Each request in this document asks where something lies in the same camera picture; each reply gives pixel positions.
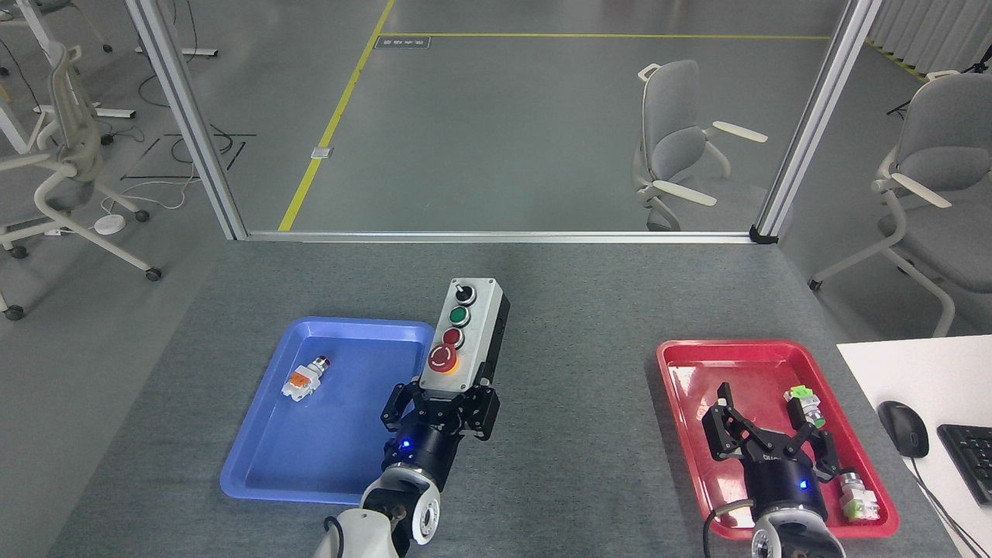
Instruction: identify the white curtain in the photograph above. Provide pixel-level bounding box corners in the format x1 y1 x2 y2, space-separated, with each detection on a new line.
864 0 992 75

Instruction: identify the white floor cable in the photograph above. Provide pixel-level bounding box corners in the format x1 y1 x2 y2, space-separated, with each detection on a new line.
101 167 204 216

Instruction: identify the red push button switch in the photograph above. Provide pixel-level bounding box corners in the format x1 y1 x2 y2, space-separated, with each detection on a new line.
281 356 332 402

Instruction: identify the grey office chair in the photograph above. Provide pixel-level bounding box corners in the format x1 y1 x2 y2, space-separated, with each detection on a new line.
808 71 992 339
630 60 770 233

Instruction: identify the black computer mouse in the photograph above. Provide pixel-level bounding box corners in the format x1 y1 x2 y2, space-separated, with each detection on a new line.
877 401 930 459

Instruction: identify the blue plastic tray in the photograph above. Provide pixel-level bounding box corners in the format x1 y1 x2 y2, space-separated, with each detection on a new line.
219 316 436 506

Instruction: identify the grey control box with buttons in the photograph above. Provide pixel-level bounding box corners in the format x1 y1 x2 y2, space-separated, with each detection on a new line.
418 277 511 402

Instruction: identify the white desk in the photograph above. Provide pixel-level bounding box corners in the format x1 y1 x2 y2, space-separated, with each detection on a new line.
835 335 992 558

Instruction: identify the black mouse cable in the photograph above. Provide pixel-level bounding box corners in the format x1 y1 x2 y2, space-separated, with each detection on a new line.
903 456 989 558

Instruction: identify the black keyboard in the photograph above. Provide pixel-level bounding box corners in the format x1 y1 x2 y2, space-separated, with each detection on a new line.
936 423 992 506

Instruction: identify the white mesh office chair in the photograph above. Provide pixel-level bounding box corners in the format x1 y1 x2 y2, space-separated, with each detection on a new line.
0 43 164 322

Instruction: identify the silver aluminium post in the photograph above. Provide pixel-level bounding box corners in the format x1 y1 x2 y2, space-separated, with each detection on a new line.
124 0 249 241
750 0 884 245

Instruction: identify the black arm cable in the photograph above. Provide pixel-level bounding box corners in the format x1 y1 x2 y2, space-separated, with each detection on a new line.
701 500 756 558

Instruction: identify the red plastic tray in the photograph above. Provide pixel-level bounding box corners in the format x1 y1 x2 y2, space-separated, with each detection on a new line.
656 339 900 540

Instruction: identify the green push button switch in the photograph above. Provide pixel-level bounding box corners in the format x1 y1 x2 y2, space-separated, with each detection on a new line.
783 384 828 431

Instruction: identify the silver push button switch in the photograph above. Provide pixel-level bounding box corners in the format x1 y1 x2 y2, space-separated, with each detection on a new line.
837 470 882 522

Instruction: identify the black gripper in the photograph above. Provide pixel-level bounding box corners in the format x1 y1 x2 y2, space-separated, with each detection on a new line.
380 381 501 491
701 381 842 520

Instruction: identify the silver aluminium crossbar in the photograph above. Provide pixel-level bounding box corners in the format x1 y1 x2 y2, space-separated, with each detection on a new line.
244 229 756 246

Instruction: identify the black floor cable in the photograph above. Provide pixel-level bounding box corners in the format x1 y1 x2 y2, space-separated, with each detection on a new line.
138 0 258 167

